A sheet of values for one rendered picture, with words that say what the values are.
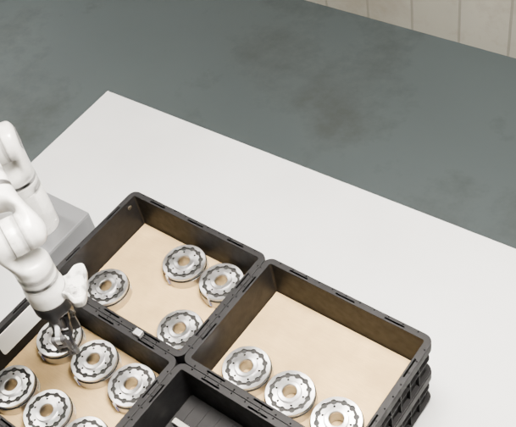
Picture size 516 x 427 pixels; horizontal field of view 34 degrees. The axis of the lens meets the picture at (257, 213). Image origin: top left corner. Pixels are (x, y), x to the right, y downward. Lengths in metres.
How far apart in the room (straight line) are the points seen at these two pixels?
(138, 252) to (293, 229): 0.40
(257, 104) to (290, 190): 1.36
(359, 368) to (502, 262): 0.50
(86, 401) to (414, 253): 0.84
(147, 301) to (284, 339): 0.34
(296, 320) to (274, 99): 1.87
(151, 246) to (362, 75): 1.81
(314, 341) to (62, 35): 2.78
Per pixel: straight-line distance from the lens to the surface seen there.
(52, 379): 1.91
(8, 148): 2.00
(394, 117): 3.44
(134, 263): 2.02
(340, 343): 1.80
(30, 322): 1.95
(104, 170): 2.45
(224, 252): 1.91
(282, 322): 1.84
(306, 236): 2.14
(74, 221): 2.20
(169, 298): 1.93
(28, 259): 1.53
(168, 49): 3.98
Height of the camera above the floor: 2.35
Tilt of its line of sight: 48 degrees down
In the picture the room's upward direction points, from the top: 13 degrees counter-clockwise
